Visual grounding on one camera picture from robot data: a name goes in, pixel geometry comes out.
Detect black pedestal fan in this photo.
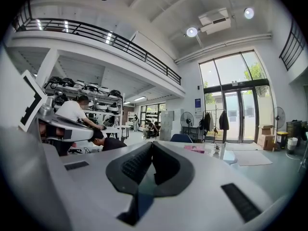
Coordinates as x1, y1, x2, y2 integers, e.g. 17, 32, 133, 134
180, 111, 195, 136

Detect open cardboard box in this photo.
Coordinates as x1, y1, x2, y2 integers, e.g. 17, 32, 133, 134
258, 124, 274, 136

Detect large cardboard box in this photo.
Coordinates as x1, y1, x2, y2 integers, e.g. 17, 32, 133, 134
257, 134, 276, 151

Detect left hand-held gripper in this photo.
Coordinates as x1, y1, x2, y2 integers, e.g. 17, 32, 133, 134
18, 70, 95, 142

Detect grey metal lockers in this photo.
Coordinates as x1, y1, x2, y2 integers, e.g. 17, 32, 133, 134
160, 111, 174, 141

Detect black hanging coat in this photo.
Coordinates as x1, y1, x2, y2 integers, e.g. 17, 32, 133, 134
218, 111, 230, 131
199, 112, 215, 132

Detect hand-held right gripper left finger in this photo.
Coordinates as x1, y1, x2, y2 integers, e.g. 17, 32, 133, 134
0, 127, 154, 231

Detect white pedestal fan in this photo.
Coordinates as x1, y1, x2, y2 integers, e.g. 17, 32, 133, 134
270, 106, 286, 132

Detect row of helmets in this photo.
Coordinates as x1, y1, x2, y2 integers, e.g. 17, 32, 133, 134
44, 76, 123, 113

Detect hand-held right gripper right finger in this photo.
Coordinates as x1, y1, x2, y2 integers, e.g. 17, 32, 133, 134
139, 141, 289, 231

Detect glass entrance door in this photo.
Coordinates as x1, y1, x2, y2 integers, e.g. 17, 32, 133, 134
203, 88, 259, 143

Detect white ceiling pipes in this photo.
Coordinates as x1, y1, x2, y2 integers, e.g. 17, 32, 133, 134
174, 32, 272, 64

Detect wooden coat rack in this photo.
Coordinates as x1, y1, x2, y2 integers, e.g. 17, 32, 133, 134
202, 104, 231, 144

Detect black bin with yellow lid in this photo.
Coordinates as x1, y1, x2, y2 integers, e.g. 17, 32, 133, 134
276, 131, 289, 150

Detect pink book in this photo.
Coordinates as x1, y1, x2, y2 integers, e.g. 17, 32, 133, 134
184, 145, 205, 154

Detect blue chair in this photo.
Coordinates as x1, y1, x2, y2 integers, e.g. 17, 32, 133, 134
170, 133, 193, 143

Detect white metal shelf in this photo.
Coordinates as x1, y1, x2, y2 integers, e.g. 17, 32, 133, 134
44, 76, 126, 139

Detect white sheets on table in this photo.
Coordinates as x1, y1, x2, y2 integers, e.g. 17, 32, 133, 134
232, 150, 274, 167

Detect beige floor mat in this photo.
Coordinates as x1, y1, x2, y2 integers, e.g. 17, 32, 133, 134
225, 142, 263, 151

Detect ceiling air conditioner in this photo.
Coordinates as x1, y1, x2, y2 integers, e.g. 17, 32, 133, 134
198, 8, 231, 35

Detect white waste bin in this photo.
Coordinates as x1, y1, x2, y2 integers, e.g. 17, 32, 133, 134
287, 137, 298, 155

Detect grey marble table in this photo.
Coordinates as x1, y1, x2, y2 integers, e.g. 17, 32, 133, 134
154, 140, 239, 166

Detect black balcony railing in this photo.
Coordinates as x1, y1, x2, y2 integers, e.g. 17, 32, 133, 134
12, 0, 182, 86
279, 18, 308, 71

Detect white work table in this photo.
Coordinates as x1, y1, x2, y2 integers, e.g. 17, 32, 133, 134
101, 125, 132, 141

